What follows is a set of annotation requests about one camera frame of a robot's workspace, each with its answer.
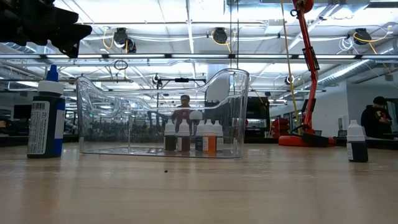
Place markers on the person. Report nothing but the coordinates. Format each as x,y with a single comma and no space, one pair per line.
374,119
185,101

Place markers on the large blue-capped dye bottle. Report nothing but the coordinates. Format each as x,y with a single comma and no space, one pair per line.
46,124

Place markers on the small brown dye bottle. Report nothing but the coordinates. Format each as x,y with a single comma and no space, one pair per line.
170,143

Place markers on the small orange dye bottle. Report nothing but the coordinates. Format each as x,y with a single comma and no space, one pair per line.
210,143

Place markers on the white dome-shaped device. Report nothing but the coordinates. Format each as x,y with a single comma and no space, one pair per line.
196,115

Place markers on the black computer monitor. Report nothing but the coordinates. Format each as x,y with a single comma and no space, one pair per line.
259,109
20,111

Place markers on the small dark green dye bottle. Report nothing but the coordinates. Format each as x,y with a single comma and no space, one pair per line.
357,151

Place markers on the clear plastic bin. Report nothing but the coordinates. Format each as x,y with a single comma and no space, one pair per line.
124,149

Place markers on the silver ceiling air duct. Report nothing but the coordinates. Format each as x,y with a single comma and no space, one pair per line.
29,50
351,70

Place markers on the small maroon dye bottle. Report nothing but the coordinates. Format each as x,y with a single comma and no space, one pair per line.
184,143

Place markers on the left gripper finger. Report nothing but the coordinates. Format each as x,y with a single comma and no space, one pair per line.
60,15
71,35

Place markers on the red stacked stools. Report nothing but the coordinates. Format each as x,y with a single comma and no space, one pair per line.
280,127

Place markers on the small black ceiling reel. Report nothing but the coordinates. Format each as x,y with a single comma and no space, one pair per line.
289,80
155,79

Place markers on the small blue dye bottle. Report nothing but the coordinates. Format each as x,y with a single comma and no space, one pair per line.
199,143

